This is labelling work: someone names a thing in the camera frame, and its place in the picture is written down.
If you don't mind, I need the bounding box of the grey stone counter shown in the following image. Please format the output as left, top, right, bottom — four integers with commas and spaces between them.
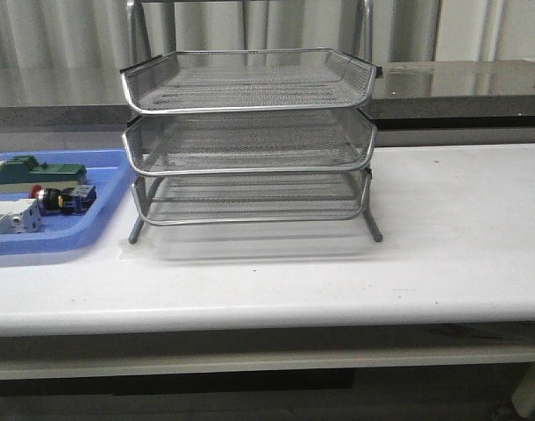
0, 61, 535, 130

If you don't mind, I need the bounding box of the blue plastic tray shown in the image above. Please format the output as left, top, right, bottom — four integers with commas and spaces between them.
0, 149, 134, 255

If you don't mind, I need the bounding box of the white circuit breaker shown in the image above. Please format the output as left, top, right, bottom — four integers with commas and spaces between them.
0, 198, 41, 235

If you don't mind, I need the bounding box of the silver mesh tray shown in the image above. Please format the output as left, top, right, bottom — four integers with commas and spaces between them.
120, 47, 381, 115
122, 108, 377, 176
132, 170, 371, 226

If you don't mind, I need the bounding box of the green electrical switch block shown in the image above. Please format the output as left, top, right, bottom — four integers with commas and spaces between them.
0, 155, 87, 193

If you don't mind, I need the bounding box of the red emergency stop button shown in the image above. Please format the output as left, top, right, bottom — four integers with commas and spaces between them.
30, 184, 97, 215

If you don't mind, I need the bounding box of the silver metal rack frame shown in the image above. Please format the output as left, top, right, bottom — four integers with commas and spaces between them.
126, 0, 383, 242

